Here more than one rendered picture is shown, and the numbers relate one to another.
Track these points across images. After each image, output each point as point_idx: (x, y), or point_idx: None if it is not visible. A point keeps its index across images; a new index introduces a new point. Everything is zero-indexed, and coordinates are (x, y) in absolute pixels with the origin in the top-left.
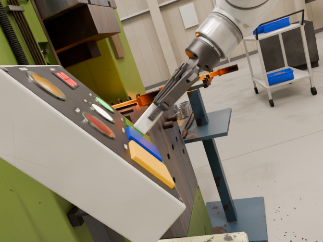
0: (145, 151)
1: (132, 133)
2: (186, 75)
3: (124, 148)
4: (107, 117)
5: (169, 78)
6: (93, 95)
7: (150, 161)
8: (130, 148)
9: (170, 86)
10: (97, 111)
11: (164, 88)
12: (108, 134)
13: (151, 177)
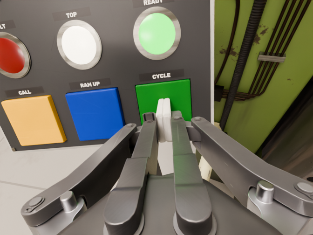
0: (43, 114)
1: (82, 97)
2: (51, 186)
3: (14, 91)
4: (70, 57)
5: (242, 152)
6: (174, 4)
7: (23, 119)
8: (29, 97)
9: (147, 146)
10: (58, 40)
11: (207, 136)
12: (3, 70)
13: (0, 120)
